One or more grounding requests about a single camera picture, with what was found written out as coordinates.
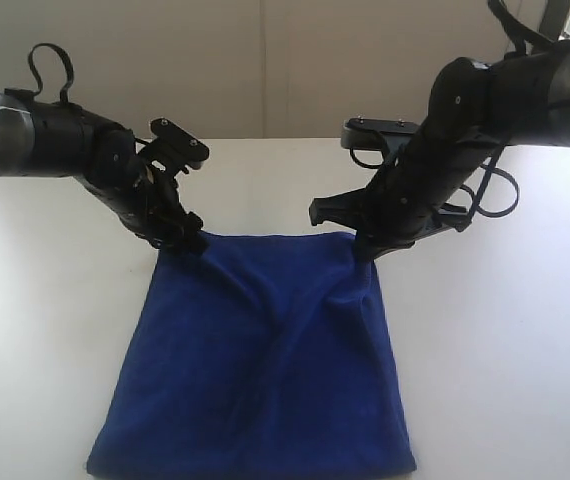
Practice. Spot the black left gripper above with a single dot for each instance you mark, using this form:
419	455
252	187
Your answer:
145	202

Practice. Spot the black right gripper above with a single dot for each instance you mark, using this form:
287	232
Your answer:
407	201

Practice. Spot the blue microfiber towel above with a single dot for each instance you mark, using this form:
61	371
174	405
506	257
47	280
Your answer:
266	357

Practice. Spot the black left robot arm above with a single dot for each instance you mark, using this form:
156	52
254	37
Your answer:
63	140

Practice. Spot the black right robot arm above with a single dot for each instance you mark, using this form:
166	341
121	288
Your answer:
475	112

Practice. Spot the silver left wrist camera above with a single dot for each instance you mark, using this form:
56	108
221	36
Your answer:
188	149

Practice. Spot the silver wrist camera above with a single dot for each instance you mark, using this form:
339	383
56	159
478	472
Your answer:
374	134
188	149

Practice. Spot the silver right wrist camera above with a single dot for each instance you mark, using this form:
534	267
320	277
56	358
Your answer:
374	134

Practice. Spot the dark window frame post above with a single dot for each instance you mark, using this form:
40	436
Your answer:
554	17

